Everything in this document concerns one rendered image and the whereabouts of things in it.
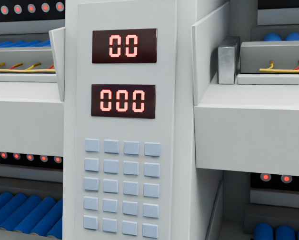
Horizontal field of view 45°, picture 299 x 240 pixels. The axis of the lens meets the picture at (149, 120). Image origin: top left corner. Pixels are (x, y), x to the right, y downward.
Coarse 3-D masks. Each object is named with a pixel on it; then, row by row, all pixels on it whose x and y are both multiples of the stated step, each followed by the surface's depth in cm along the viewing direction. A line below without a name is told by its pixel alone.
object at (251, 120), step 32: (288, 0) 37; (192, 32) 22; (224, 32) 35; (256, 32) 36; (288, 32) 36; (192, 64) 22; (224, 64) 27; (256, 64) 29; (288, 64) 28; (224, 96) 24; (256, 96) 24; (288, 96) 24; (224, 128) 23; (256, 128) 22; (288, 128) 22; (224, 160) 24; (256, 160) 23; (288, 160) 23
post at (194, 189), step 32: (96, 0) 25; (192, 0) 23; (224, 0) 36; (64, 96) 26; (192, 96) 23; (64, 128) 26; (192, 128) 23; (64, 160) 26; (192, 160) 24; (64, 192) 26; (192, 192) 24; (64, 224) 26; (192, 224) 25
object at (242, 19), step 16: (240, 0) 41; (256, 0) 41; (240, 16) 41; (256, 16) 41; (240, 32) 41; (0, 176) 52; (224, 176) 43; (240, 176) 42; (224, 192) 43; (240, 192) 42; (224, 208) 43; (240, 208) 42
